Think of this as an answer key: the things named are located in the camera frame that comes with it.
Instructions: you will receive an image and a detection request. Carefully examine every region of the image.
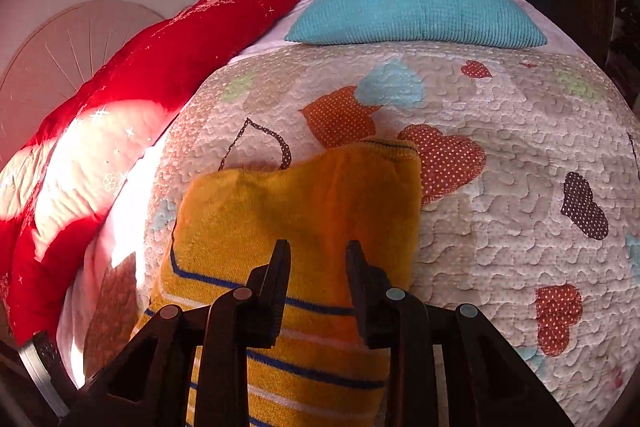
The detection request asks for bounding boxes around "white patchwork quilt bedspread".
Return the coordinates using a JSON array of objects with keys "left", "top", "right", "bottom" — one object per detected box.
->
[{"left": 54, "top": 0, "right": 640, "bottom": 427}]

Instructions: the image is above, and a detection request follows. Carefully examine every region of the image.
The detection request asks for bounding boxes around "turquoise knit cushion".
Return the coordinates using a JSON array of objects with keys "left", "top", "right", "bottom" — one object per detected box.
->
[{"left": 285, "top": 0, "right": 547, "bottom": 49}]

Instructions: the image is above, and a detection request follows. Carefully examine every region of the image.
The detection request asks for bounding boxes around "white round headboard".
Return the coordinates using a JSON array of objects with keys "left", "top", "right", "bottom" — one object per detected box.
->
[{"left": 1, "top": 0, "right": 162, "bottom": 162}]

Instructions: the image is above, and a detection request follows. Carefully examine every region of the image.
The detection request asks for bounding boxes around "red long pillow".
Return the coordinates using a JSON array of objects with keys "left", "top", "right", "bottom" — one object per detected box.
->
[{"left": 1, "top": 0, "right": 300, "bottom": 345}]

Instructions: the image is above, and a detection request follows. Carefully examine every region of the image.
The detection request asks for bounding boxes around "yellow striped knit sweater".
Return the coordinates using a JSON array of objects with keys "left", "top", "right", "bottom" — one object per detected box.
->
[{"left": 149, "top": 138, "right": 422, "bottom": 426}]

